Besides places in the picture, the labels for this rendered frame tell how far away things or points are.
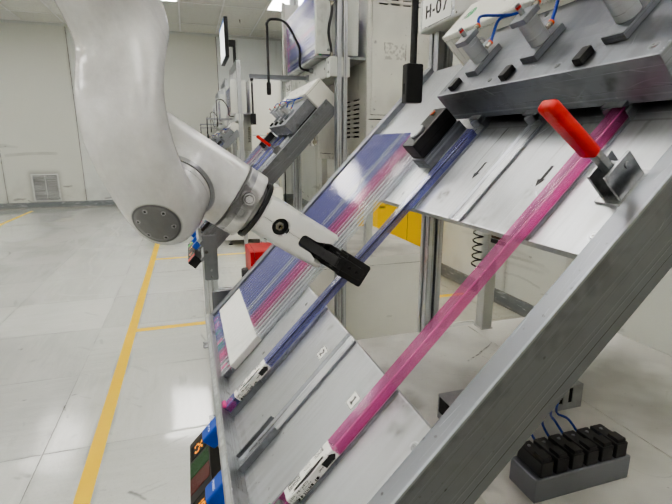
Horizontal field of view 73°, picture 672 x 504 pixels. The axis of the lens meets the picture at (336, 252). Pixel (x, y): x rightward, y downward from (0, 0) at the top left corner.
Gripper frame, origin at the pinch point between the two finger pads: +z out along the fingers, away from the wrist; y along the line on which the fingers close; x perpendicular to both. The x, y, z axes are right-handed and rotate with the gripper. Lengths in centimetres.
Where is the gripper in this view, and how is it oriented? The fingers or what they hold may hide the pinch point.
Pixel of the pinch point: (349, 267)
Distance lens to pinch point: 62.2
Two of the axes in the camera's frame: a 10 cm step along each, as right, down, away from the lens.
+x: -5.4, 8.4, 0.2
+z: 7.9, 4.9, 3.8
